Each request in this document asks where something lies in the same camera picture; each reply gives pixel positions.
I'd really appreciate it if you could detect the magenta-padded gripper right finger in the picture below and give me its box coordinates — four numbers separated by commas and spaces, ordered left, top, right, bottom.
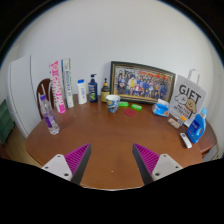
132, 143, 184, 186

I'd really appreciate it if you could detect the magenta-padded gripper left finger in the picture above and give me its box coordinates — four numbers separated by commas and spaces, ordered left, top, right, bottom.
40, 143, 92, 185

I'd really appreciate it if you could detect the clear purple-capped water bottle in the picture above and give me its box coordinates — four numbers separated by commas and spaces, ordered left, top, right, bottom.
38, 94, 61, 136

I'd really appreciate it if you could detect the white remote control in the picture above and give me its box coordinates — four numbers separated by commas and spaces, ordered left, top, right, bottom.
179, 132, 193, 149

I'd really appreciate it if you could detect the small snack packet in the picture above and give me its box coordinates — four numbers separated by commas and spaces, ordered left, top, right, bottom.
167, 117, 181, 129

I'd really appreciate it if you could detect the blue detergent bottle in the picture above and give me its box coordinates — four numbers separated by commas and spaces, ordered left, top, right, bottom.
185, 107, 208, 145

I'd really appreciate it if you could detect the small colourful puzzle cube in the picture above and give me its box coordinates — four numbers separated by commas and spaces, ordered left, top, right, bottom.
177, 115, 187, 127

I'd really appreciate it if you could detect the blue tissue pack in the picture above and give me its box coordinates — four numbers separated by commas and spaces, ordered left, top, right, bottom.
151, 98, 171, 118

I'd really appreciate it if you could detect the flat round red coaster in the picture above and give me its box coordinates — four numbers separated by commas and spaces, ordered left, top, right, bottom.
123, 108, 137, 117

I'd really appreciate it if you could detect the dark green box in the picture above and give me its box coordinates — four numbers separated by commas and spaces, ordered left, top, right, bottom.
0, 98, 15, 146

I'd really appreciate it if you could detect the white printed paper bag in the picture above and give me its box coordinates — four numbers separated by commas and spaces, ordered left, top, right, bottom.
168, 68, 207, 128

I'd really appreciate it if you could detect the brown wooden chair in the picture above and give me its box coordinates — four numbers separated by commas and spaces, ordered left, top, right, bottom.
35, 78, 56, 120

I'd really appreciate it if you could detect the white blue-capped lotion bottle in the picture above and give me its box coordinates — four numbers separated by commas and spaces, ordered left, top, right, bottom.
77, 78, 88, 105

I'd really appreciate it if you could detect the tall pink printed box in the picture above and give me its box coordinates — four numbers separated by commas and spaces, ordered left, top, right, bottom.
48, 60, 67, 115

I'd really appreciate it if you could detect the white cabinet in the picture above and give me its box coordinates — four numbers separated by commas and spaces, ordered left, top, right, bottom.
7, 54, 38, 139

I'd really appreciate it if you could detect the blue printed paper cup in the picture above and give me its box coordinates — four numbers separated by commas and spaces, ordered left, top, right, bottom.
105, 94, 121, 114

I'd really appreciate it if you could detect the dark blue pump bottle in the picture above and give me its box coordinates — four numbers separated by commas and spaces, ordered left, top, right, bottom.
87, 73, 99, 104

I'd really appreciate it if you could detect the framed group picture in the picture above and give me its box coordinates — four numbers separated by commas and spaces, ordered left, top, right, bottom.
109, 60, 177, 104

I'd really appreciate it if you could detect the brown yellow-label pump bottle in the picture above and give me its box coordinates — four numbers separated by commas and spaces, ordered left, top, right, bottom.
100, 78, 111, 104

